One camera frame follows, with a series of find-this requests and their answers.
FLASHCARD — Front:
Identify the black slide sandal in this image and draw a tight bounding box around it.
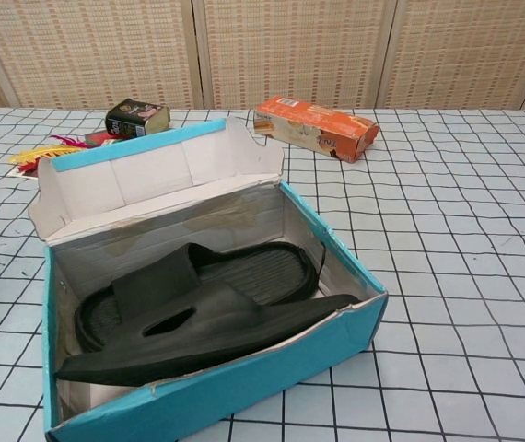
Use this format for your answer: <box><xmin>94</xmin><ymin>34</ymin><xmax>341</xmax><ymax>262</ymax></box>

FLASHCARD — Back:
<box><xmin>53</xmin><ymin>293</ymin><xmax>363</xmax><ymax>387</ymax></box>
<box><xmin>74</xmin><ymin>241</ymin><xmax>321</xmax><ymax>354</ymax></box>

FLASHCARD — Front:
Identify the blue cardboard shoe box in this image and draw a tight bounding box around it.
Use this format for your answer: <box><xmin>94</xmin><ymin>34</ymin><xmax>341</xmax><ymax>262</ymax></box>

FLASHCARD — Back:
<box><xmin>27</xmin><ymin>115</ymin><xmax>389</xmax><ymax>442</ymax></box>

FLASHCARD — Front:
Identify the orange snack carton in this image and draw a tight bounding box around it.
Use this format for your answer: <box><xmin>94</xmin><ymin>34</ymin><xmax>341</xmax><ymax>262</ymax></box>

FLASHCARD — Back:
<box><xmin>252</xmin><ymin>95</ymin><xmax>380</xmax><ymax>165</ymax></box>

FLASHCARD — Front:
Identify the black luncheon meat tin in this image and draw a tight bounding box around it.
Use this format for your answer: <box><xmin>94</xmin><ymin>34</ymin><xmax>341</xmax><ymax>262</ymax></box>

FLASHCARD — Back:
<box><xmin>104</xmin><ymin>98</ymin><xmax>172</xmax><ymax>139</ymax></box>

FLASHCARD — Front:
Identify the red flat packet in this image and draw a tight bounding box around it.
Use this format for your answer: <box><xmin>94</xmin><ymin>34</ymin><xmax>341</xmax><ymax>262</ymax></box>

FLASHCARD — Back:
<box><xmin>84</xmin><ymin>130</ymin><xmax>116</xmax><ymax>147</ymax></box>

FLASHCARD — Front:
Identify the blue checked tablecloth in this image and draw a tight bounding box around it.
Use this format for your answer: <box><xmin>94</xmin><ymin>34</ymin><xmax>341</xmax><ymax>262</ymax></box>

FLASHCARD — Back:
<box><xmin>0</xmin><ymin>106</ymin><xmax>525</xmax><ymax>442</ymax></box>

